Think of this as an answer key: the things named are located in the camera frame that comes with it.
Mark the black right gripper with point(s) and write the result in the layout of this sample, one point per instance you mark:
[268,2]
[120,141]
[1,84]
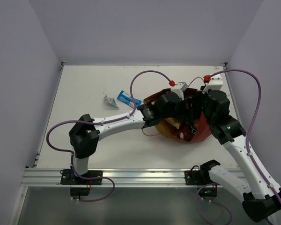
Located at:
[207,93]

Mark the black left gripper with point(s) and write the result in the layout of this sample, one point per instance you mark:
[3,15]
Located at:
[186,107]

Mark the red paper bag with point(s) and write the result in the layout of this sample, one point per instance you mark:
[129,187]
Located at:
[165,129]

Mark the small blue white snack packet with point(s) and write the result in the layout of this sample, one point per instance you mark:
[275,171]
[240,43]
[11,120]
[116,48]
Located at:
[126,98]

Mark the small silver blue snack packet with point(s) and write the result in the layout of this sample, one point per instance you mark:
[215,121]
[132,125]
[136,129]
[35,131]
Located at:
[110,101]

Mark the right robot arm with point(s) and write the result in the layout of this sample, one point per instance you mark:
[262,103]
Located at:
[259,193]

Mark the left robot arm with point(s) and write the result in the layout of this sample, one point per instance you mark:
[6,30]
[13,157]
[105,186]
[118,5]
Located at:
[87,132]

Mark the brown kraft snack bag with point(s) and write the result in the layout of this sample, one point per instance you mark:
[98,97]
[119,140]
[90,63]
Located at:
[174,122]

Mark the red snack packet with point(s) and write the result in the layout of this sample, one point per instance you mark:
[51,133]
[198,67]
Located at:
[186,132]

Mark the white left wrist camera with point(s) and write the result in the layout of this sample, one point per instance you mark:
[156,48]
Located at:
[179,89]

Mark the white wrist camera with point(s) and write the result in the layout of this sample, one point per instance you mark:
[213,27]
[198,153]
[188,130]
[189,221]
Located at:
[179,89]
[212,82]

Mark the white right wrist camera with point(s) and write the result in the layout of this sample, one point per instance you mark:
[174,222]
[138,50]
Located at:
[212,82]

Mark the aluminium right table rail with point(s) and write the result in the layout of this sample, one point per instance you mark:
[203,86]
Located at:
[233,107]

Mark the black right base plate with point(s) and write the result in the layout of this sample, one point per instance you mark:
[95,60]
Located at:
[193,178]

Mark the aluminium front rail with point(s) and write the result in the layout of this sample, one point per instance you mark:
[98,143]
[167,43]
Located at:
[132,178]

